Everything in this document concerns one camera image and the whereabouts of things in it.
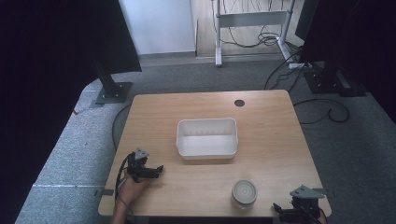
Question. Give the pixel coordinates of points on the black table grommet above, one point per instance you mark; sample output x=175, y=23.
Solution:
x=239, y=103

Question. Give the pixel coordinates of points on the white plastic bin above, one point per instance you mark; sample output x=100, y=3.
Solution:
x=207, y=146

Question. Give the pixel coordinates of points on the person's left hand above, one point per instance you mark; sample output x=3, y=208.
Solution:
x=133, y=189

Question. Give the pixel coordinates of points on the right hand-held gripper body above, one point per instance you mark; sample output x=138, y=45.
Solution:
x=306, y=202

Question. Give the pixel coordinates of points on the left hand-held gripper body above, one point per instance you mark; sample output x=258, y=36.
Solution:
x=137, y=165

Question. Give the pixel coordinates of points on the black curtain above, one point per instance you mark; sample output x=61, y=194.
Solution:
x=46, y=77
x=358, y=37

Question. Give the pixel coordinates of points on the dark monitor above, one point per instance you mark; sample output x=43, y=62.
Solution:
x=305, y=18

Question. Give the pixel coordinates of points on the white power strip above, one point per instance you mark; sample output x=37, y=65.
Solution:
x=295, y=65

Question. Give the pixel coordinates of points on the person's right hand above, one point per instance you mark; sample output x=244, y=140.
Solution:
x=323, y=220

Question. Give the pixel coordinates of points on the dark metal stand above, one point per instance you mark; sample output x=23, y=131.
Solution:
x=110, y=88
x=330, y=81

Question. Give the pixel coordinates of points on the grey table bracket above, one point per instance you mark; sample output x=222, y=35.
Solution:
x=106, y=192

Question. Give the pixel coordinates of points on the white metal desk frame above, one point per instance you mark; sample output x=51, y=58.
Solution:
x=252, y=18

